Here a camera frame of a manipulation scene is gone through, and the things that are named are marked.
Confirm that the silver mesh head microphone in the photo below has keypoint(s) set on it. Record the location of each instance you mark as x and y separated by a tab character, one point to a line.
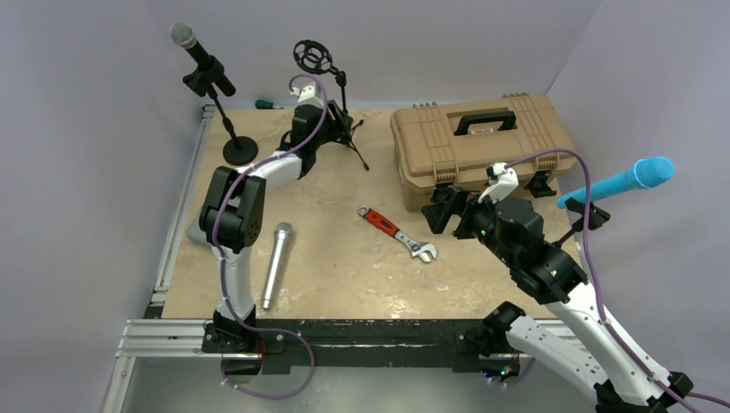
283	238

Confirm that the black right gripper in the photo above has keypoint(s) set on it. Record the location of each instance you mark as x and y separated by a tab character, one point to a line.
438	212

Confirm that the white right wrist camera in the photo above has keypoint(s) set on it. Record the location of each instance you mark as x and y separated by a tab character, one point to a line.
502	181

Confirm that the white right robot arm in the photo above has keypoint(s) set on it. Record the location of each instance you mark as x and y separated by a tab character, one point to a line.
611	369

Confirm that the red handled adjustable wrench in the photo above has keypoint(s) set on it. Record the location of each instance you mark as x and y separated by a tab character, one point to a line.
426	252

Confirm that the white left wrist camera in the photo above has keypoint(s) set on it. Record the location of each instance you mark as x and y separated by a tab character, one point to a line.
308	94

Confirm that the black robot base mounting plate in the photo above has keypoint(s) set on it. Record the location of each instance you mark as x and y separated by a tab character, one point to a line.
276	346

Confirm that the black microphone with mesh head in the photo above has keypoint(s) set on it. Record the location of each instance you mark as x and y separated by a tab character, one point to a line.
199	54

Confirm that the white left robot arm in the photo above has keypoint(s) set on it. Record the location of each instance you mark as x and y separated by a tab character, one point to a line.
232	215

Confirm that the aluminium table frame rails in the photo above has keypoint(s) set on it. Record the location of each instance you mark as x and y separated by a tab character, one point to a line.
159	365

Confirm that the tan plastic tool case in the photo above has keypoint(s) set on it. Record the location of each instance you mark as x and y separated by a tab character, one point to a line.
439	145

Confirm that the blue foam covered microphone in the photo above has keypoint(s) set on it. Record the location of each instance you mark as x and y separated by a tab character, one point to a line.
646	173

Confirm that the green handled screwdriver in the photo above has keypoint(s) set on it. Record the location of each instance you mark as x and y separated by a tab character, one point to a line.
262	104

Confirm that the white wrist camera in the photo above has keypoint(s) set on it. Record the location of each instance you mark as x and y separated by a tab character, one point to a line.
308	94
502	181

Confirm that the black round base mic stand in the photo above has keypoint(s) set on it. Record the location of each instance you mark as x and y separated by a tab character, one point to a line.
238	150

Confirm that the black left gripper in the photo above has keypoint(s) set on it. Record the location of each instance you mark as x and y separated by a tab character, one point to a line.
336	121

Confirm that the black tripod shock mount stand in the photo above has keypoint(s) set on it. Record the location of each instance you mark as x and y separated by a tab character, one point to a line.
315	59

